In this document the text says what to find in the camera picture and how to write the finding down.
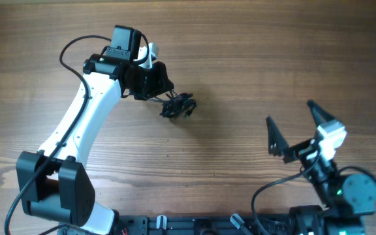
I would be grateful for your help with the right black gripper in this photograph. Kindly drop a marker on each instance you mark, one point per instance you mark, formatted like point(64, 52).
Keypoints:
point(299, 149)

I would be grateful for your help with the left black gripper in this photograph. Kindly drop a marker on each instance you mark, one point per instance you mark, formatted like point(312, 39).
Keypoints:
point(162, 83)

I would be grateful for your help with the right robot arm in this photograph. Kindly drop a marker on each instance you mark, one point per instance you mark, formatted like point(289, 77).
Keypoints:
point(345, 198)

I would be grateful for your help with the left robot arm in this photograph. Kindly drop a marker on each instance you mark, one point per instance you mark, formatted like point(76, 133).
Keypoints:
point(53, 181)

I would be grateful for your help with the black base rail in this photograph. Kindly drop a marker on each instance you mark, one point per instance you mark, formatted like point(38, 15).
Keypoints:
point(235, 224)

